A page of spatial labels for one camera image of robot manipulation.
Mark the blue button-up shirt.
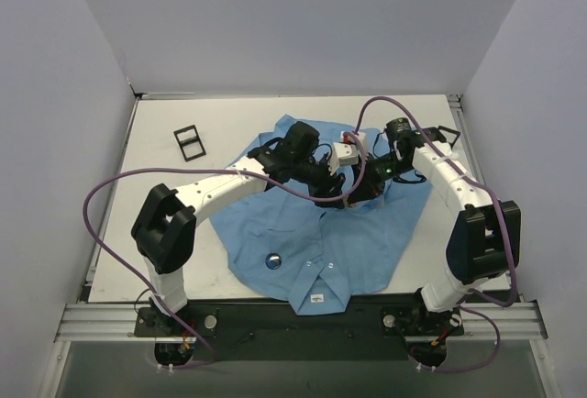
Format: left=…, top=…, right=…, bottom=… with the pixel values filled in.
left=210, top=113, right=432, bottom=316

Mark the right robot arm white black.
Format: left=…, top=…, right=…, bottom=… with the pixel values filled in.
left=348, top=117, right=521, bottom=313

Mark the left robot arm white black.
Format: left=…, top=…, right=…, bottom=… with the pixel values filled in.
left=131, top=122, right=346, bottom=336

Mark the round blue badge pin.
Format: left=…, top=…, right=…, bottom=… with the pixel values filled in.
left=265, top=253, right=282, bottom=271

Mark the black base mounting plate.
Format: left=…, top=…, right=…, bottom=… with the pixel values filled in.
left=133, top=294, right=464, bottom=366

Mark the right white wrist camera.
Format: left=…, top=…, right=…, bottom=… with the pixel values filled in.
left=340, top=131, right=370, bottom=153

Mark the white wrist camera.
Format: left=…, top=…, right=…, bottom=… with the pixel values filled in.
left=340, top=131, right=370, bottom=153
left=328, top=142, right=359, bottom=173

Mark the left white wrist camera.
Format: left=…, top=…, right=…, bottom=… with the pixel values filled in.
left=328, top=142, right=359, bottom=173

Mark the right black rectangular frame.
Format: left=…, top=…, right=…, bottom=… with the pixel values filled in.
left=424, top=126, right=461, bottom=149

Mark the black rectangular frame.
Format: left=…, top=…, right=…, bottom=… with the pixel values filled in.
left=173, top=125, right=206, bottom=162
left=424, top=126, right=461, bottom=149

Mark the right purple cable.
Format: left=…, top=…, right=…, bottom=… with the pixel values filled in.
left=355, top=96, right=520, bottom=374

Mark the purple cable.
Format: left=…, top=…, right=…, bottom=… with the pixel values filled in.
left=355, top=96, right=520, bottom=374
left=82, top=149, right=368, bottom=370

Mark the left black rectangular frame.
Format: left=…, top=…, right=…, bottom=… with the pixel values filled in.
left=173, top=125, right=206, bottom=162

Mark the aluminium front rail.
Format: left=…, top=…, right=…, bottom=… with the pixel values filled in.
left=56, top=301, right=548, bottom=342

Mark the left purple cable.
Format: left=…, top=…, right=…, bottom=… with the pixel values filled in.
left=82, top=149, right=368, bottom=370

